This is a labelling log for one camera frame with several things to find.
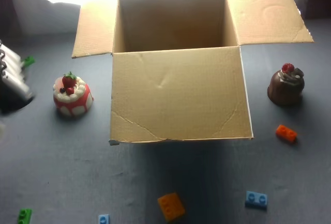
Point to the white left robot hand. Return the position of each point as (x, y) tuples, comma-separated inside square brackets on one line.
[(13, 84)]

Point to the pink strawberry toy cake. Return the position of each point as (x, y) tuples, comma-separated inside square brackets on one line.
[(73, 102)]

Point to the brown cardboard box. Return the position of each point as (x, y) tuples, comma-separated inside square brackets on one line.
[(178, 97)]

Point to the chocolate toy cake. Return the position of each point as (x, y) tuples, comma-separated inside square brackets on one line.
[(284, 92)]

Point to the green toy brick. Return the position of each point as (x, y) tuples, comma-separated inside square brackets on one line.
[(29, 61), (25, 216)]

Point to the grey tablecloth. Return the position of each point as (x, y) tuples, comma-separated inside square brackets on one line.
[(64, 169)]

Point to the small light blue toy brick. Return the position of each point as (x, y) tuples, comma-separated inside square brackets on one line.
[(104, 219)]

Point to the large orange toy brick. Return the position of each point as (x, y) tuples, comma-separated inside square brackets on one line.
[(170, 207)]

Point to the blue two-stud toy brick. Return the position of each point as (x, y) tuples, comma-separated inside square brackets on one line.
[(256, 200)]

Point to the small orange-red toy brick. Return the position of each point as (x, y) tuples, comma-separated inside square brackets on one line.
[(285, 133)]

